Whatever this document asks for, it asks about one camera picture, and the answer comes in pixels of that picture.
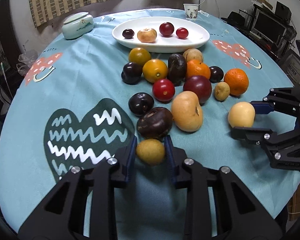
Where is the pale yellow apricot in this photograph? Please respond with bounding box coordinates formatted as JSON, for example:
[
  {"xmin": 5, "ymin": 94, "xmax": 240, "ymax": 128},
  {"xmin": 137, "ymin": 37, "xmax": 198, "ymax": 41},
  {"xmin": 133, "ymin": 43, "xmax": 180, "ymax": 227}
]
[{"xmin": 228, "ymin": 102, "xmax": 255, "ymax": 128}]

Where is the small beige longan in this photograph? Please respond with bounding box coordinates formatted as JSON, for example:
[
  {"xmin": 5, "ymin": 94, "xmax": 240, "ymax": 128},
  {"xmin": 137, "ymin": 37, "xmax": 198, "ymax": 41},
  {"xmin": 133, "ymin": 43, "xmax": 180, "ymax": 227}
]
[{"xmin": 214, "ymin": 82, "xmax": 230, "ymax": 101}]

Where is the large red plum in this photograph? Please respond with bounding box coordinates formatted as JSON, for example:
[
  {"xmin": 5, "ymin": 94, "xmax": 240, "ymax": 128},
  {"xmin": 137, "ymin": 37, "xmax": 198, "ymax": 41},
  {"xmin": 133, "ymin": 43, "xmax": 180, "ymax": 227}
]
[{"xmin": 183, "ymin": 75, "xmax": 212, "ymax": 105}]

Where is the beige pumpkin-shaped fruit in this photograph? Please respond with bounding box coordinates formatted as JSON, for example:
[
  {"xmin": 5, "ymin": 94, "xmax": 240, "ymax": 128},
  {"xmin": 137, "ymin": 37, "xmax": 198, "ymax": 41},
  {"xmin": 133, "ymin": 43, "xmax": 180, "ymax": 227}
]
[{"xmin": 171, "ymin": 91, "xmax": 204, "ymax": 132}]

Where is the dark brown mangosteen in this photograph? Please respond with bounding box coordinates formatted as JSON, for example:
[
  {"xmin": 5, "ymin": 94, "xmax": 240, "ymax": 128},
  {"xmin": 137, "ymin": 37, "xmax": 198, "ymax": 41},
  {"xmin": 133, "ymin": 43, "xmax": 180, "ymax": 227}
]
[{"xmin": 136, "ymin": 107, "xmax": 173, "ymax": 140}]

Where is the red cherry tomato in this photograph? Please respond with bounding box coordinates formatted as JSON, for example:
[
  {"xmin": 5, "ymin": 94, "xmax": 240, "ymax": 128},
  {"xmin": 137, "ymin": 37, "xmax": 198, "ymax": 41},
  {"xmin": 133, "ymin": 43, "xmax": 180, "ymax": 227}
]
[{"xmin": 176, "ymin": 28, "xmax": 189, "ymax": 39}]

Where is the yellow-brown longan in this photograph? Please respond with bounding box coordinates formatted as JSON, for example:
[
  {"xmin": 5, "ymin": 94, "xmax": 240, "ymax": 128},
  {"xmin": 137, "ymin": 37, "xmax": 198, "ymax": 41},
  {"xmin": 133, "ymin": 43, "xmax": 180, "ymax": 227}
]
[{"xmin": 136, "ymin": 139, "xmax": 165, "ymax": 166}]

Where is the orange yellow tomato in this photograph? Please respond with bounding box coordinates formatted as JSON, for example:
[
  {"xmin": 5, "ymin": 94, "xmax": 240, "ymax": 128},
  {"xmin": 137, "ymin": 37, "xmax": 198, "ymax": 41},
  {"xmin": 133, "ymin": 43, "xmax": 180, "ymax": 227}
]
[{"xmin": 142, "ymin": 59, "xmax": 168, "ymax": 83}]

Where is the dark purple plum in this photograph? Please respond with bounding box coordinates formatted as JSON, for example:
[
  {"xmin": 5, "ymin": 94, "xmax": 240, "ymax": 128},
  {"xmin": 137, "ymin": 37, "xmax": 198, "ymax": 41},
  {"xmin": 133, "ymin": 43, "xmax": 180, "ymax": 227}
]
[{"xmin": 128, "ymin": 92, "xmax": 154, "ymax": 116}]

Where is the red plum bottom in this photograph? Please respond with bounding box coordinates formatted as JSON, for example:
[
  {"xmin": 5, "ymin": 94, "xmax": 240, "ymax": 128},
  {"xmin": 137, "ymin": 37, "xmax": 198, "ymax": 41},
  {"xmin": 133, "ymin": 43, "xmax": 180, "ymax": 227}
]
[{"xmin": 159, "ymin": 22, "xmax": 174, "ymax": 37}]

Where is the tan pear-like fruit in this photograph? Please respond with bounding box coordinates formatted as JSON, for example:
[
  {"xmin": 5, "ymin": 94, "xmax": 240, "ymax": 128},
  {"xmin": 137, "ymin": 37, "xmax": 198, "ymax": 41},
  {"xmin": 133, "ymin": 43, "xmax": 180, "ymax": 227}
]
[{"xmin": 137, "ymin": 28, "xmax": 157, "ymax": 43}]

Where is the small dark plum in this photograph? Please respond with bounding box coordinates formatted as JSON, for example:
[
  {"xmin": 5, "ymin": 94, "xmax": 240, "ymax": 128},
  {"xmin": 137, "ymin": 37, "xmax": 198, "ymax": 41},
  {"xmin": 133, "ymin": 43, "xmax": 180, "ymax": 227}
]
[
  {"xmin": 122, "ymin": 29, "xmax": 134, "ymax": 39},
  {"xmin": 209, "ymin": 66, "xmax": 224, "ymax": 83}
]

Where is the orange tangerine lower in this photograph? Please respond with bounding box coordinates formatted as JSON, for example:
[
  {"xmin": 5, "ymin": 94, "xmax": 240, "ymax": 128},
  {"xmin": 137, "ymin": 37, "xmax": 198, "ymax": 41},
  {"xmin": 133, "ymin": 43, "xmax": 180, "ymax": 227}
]
[{"xmin": 224, "ymin": 68, "xmax": 249, "ymax": 96}]

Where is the orange tangerine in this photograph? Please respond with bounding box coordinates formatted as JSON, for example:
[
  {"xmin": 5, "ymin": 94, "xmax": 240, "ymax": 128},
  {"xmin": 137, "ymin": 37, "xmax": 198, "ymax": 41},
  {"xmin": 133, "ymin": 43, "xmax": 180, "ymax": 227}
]
[
  {"xmin": 224, "ymin": 68, "xmax": 249, "ymax": 96},
  {"xmin": 186, "ymin": 59, "xmax": 211, "ymax": 80}
]

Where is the orange tangerine upper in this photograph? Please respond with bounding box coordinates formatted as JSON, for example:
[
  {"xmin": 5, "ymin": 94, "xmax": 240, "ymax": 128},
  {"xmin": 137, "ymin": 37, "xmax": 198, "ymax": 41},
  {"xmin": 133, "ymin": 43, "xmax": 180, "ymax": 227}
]
[{"xmin": 186, "ymin": 59, "xmax": 211, "ymax": 80}]

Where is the computer monitor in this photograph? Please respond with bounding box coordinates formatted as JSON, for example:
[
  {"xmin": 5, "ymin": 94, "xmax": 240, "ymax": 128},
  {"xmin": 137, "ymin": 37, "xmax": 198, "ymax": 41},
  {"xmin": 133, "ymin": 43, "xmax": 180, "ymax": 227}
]
[{"xmin": 252, "ymin": 10, "xmax": 286, "ymax": 43}]

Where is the striped beige round fruit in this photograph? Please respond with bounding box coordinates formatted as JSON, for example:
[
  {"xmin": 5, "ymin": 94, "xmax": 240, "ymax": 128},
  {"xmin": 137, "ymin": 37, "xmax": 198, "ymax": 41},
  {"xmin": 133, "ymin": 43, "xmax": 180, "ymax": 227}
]
[{"xmin": 183, "ymin": 48, "xmax": 204, "ymax": 62}]

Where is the dark mangosteen fruit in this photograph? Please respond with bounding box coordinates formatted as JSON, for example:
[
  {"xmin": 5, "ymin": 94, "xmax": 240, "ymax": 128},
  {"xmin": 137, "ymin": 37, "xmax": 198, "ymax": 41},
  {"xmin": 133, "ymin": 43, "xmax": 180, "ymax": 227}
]
[{"xmin": 167, "ymin": 54, "xmax": 187, "ymax": 86}]

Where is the black speaker box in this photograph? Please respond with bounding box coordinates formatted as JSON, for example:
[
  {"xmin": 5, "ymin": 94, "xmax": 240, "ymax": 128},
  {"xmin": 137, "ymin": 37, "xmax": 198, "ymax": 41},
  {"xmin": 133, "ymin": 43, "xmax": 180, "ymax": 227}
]
[{"xmin": 275, "ymin": 1, "xmax": 292, "ymax": 24}]

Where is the patterned paper cup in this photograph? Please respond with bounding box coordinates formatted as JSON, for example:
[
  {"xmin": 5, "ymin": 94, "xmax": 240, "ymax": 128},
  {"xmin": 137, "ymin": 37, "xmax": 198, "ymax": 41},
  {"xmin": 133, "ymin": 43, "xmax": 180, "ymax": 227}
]
[{"xmin": 183, "ymin": 3, "xmax": 199, "ymax": 21}]

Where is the green yellow tomato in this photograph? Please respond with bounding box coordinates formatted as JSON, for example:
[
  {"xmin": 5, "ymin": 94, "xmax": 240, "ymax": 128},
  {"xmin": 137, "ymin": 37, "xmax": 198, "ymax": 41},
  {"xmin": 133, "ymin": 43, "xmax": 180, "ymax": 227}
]
[{"xmin": 128, "ymin": 48, "xmax": 152, "ymax": 67}]

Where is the dark plum far left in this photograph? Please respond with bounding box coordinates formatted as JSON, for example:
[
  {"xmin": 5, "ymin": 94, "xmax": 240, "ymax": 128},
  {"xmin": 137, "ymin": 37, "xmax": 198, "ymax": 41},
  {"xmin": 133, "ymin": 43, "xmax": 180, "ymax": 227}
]
[{"xmin": 121, "ymin": 62, "xmax": 142, "ymax": 85}]

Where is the clear plastic bag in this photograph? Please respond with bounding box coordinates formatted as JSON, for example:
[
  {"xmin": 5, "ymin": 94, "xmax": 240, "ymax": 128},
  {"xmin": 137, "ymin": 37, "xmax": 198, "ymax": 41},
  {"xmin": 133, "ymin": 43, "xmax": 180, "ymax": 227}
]
[{"xmin": 16, "ymin": 50, "xmax": 38, "ymax": 76}]

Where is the white ceramic lidded jar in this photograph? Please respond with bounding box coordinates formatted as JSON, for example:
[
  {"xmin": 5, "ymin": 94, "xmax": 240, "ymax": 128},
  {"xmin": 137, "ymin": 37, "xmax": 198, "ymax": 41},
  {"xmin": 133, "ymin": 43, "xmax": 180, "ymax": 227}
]
[{"xmin": 62, "ymin": 12, "xmax": 94, "ymax": 40}]

